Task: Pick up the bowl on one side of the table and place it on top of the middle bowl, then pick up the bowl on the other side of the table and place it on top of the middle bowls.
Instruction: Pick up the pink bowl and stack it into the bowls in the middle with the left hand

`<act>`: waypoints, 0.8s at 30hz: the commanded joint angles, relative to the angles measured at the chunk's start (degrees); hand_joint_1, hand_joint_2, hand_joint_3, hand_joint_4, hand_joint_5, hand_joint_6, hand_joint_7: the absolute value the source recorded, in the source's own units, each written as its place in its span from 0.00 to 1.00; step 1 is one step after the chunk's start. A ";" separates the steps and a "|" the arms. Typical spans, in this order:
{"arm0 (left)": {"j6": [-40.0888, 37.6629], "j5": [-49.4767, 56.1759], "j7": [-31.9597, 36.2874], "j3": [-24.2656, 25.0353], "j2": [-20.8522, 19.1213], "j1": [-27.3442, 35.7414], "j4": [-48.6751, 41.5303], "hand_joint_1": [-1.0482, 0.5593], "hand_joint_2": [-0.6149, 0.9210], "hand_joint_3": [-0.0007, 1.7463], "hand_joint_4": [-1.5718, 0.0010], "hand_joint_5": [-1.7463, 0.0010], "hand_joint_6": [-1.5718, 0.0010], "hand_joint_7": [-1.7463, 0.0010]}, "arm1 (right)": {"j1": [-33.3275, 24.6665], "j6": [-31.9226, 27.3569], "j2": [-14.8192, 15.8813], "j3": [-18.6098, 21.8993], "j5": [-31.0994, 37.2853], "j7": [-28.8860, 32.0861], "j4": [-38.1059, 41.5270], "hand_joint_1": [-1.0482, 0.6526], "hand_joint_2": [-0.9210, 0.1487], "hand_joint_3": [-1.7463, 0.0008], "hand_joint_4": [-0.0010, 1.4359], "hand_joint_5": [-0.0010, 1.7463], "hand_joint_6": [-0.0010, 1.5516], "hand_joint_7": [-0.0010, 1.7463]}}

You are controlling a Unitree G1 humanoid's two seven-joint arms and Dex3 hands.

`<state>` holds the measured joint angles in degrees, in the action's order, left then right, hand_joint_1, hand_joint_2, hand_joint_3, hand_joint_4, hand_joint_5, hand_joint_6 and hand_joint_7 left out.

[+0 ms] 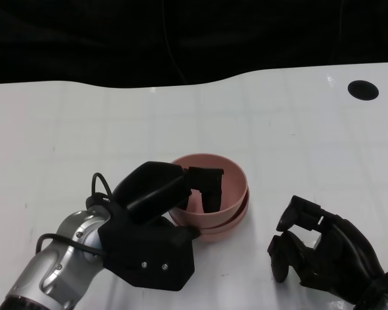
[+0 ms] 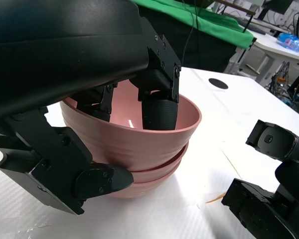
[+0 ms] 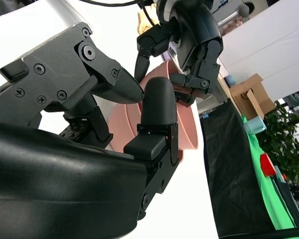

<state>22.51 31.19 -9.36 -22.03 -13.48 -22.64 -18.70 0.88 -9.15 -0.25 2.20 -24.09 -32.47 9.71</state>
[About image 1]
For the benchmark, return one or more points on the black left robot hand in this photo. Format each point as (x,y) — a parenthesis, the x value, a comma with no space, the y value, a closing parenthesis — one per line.
(148,190)

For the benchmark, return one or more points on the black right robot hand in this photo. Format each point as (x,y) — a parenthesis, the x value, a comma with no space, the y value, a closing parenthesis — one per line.
(336,252)

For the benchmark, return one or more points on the pink plastic bowl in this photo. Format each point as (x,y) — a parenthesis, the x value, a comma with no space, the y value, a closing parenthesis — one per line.
(234,187)
(243,210)
(220,237)

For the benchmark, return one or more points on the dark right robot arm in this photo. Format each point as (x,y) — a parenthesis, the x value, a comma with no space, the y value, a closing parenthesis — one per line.
(381,290)

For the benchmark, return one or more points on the black round table grommet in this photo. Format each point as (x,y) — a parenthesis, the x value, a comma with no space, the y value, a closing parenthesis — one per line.
(363,90)

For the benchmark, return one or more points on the black backdrop curtain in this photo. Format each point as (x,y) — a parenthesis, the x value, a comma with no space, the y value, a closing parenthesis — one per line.
(84,38)

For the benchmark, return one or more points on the black left wrist camera housing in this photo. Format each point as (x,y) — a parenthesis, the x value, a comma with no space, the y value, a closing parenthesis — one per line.
(148,258)

